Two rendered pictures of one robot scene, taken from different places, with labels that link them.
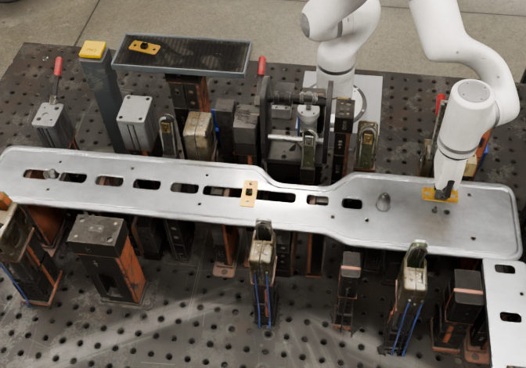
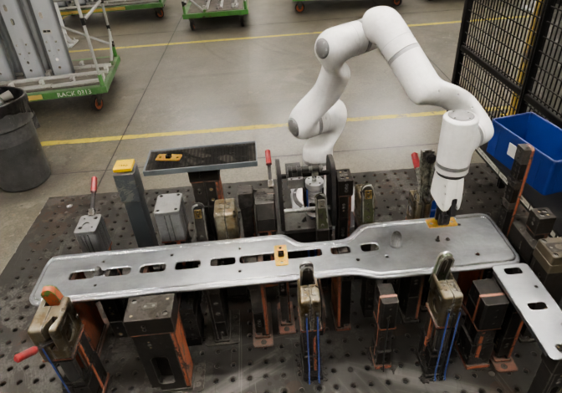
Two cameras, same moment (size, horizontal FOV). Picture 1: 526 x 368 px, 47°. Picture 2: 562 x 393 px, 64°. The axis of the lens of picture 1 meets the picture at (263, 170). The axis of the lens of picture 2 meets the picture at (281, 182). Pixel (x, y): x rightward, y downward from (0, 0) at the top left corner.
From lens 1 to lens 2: 0.40 m
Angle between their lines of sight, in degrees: 19
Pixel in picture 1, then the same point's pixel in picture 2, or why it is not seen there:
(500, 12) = (400, 145)
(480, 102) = (470, 120)
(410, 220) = (421, 250)
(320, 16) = (306, 114)
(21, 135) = not seen: hidden behind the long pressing
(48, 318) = not seen: outside the picture
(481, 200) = (469, 226)
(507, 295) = (525, 289)
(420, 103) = (380, 189)
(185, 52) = (204, 155)
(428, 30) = (413, 79)
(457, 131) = (455, 150)
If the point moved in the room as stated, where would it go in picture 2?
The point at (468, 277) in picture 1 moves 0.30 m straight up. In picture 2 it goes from (487, 284) to (513, 194)
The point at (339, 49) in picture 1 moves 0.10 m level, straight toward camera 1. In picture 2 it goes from (320, 145) to (324, 159)
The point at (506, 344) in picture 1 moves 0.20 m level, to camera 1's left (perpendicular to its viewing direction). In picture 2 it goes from (545, 328) to (470, 350)
